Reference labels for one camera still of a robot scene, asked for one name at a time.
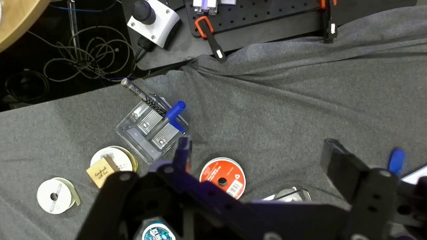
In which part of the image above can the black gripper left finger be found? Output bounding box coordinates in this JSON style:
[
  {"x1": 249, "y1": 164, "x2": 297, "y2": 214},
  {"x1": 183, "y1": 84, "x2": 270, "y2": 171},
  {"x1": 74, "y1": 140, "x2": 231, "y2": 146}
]
[{"x1": 173, "y1": 135, "x2": 194, "y2": 174}]

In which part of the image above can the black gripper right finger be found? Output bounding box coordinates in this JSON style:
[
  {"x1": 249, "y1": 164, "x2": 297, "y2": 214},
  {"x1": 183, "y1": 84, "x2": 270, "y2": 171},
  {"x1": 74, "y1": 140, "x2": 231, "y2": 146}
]
[{"x1": 321, "y1": 138, "x2": 371, "y2": 204}]

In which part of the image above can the white rectangular tray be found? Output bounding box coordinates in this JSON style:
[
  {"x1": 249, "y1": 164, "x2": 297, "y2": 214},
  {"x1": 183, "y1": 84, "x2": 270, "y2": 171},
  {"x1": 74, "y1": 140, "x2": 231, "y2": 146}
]
[{"x1": 399, "y1": 164, "x2": 427, "y2": 186}]

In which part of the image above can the orange tape roll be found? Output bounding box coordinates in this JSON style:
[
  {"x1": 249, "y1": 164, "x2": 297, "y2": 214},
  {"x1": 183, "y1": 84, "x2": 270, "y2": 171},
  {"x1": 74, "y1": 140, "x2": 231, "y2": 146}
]
[{"x1": 198, "y1": 156, "x2": 247, "y2": 200}]

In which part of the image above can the clear plastic box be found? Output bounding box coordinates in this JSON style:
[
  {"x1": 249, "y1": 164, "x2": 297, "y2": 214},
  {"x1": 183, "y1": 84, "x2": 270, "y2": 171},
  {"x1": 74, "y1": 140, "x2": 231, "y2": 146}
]
[{"x1": 114, "y1": 92, "x2": 191, "y2": 164}]

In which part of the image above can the blue marker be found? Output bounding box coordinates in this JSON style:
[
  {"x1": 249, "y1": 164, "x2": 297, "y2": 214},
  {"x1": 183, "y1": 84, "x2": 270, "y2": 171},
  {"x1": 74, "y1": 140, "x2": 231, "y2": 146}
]
[{"x1": 386, "y1": 147, "x2": 407, "y2": 178}]

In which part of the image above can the cream ribbon spool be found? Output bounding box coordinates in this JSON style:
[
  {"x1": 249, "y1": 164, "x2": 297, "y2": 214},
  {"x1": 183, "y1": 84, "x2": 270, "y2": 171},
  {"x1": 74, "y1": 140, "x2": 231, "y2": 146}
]
[{"x1": 90, "y1": 144, "x2": 139, "y2": 178}]

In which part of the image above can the metal drill bit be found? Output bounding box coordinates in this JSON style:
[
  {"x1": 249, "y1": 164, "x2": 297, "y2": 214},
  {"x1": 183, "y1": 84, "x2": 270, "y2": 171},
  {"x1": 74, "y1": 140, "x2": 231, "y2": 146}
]
[{"x1": 121, "y1": 78, "x2": 173, "y2": 118}]

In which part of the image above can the brown cardboard tag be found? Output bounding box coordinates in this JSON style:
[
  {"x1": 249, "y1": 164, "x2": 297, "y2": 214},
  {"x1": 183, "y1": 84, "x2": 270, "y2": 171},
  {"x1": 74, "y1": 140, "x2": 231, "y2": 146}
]
[{"x1": 86, "y1": 155, "x2": 118, "y2": 190}]

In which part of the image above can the grey tablecloth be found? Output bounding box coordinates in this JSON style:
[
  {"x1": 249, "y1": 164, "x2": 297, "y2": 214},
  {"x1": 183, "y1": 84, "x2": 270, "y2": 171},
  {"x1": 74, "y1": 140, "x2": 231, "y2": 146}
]
[{"x1": 0, "y1": 4, "x2": 427, "y2": 240}]

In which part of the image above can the orange black clamp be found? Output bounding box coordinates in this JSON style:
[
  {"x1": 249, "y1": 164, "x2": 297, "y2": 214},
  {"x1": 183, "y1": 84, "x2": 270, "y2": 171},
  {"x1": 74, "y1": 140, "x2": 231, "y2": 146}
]
[
  {"x1": 194, "y1": 15, "x2": 227, "y2": 62},
  {"x1": 319, "y1": 0, "x2": 339, "y2": 44}
]

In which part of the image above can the white box with black knob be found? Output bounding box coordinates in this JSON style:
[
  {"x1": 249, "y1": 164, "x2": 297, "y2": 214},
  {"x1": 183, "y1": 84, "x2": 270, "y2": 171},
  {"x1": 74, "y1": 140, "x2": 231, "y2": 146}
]
[{"x1": 126, "y1": 0, "x2": 182, "y2": 50}]

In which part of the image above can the white ribbon spool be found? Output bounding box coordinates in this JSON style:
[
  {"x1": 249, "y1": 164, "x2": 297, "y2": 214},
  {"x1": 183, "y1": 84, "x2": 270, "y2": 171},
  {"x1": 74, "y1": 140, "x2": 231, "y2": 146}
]
[{"x1": 36, "y1": 176, "x2": 83, "y2": 216}]

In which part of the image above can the small white box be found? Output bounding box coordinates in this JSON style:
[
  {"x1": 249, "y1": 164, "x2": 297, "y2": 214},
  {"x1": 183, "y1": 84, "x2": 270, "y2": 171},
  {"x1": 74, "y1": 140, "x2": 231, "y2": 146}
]
[{"x1": 191, "y1": 0, "x2": 238, "y2": 12}]

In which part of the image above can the wooden table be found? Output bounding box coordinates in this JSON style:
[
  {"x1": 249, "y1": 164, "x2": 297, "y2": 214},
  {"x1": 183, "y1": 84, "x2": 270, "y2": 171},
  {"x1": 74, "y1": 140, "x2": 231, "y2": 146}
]
[{"x1": 0, "y1": 0, "x2": 52, "y2": 52}]

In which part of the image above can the teal wire spool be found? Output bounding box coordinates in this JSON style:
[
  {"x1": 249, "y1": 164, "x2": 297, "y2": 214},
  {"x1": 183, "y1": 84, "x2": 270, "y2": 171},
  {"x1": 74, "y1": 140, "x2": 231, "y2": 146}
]
[{"x1": 133, "y1": 216, "x2": 179, "y2": 240}]

